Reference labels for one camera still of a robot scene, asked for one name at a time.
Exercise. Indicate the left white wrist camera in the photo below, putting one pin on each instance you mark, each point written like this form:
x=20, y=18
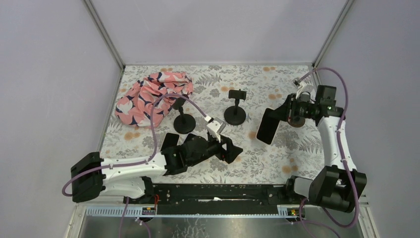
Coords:
x=215, y=127

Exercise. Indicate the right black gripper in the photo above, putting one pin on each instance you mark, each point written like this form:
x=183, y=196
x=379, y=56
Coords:
x=288, y=108

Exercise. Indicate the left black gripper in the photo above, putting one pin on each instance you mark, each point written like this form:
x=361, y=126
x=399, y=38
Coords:
x=219, y=149

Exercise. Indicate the phone with purple case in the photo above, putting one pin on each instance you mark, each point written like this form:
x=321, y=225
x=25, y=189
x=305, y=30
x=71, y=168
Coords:
x=170, y=140

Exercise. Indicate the floral patterned table mat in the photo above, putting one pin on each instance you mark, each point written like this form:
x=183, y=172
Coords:
x=294, y=151

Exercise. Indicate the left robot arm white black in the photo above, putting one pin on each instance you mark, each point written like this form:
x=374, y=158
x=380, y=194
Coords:
x=94, y=176

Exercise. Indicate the aluminium frame rail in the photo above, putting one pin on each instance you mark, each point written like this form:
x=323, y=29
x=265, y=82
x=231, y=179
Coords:
x=114, y=207

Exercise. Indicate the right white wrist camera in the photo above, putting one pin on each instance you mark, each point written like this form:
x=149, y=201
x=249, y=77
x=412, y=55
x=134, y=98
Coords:
x=302, y=87

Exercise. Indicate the phone with beige case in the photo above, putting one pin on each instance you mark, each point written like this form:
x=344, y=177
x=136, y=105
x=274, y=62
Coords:
x=268, y=127

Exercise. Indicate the pink floral crumpled cloth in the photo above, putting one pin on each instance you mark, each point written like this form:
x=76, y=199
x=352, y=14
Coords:
x=139, y=106

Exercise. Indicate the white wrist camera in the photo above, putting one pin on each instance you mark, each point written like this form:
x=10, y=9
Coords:
x=302, y=87
x=215, y=127

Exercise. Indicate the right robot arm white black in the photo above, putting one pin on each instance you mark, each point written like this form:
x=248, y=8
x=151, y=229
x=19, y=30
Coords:
x=339, y=185

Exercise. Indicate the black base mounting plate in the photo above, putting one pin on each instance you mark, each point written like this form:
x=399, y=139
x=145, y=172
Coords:
x=217, y=199

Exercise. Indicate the wooden base phone stand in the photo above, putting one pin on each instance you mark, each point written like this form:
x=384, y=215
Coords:
x=297, y=123

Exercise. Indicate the black phone stand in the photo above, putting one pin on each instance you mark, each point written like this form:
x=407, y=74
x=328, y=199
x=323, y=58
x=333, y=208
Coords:
x=235, y=115
x=183, y=123

